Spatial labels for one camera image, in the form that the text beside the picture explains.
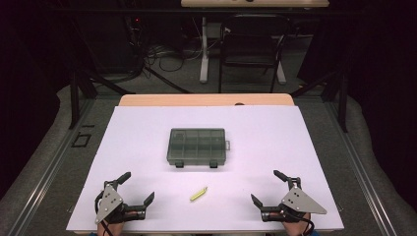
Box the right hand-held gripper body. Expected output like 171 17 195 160
260 185 328 224

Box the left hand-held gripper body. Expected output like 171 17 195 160
93 180 147 225

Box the small yellow-green stick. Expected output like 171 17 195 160
189 186 209 203

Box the grey plastic compartment box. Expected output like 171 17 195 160
166 127 231 169

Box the person's right hand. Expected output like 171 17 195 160
283 213 313 236

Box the person's left hand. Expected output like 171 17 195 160
96 220 126 236

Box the white table board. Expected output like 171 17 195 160
65 104 345 232

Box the black metal stand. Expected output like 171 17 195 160
289 70 349 134
68 67 136 131

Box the white desk leg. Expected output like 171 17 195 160
199 16 210 84
275 60 288 86

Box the light wooden table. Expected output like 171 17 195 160
73 92 342 236

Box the dark curtain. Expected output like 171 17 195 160
0 0 72 201
347 0 417 207

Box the black folding chair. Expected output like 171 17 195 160
217 13 293 94

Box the dark equipment with red light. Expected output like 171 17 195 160
124 0 147 77

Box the left hand-held gripper black cable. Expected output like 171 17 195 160
99 219 114 236

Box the hand-held gripper black cable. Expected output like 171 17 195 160
286 209 316 236
99 219 114 236

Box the right hand-held gripper black cable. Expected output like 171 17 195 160
286 209 316 236

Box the metal floor rail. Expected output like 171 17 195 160
9 97 96 236
324 97 399 236

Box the bundle of floor cables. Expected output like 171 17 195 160
144 38 203 74

